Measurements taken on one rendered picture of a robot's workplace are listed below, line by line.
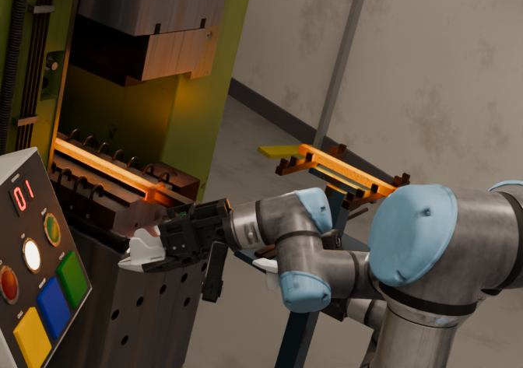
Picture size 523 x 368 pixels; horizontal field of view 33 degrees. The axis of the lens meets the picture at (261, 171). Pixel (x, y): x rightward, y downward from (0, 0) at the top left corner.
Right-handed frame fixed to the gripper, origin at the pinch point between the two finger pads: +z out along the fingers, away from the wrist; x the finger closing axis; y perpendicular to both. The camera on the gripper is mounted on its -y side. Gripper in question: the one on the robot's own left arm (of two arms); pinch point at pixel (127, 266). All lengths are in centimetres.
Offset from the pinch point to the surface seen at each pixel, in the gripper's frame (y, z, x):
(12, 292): 8.3, 10.0, 20.2
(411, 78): -73, -52, -355
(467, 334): -151, -50, -209
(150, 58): 26.9, -5.0, -36.7
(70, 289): -0.3, 9.6, 3.2
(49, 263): 5.8, 10.3, 5.2
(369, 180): -26, -36, -84
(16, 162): 22.5, 11.0, 1.1
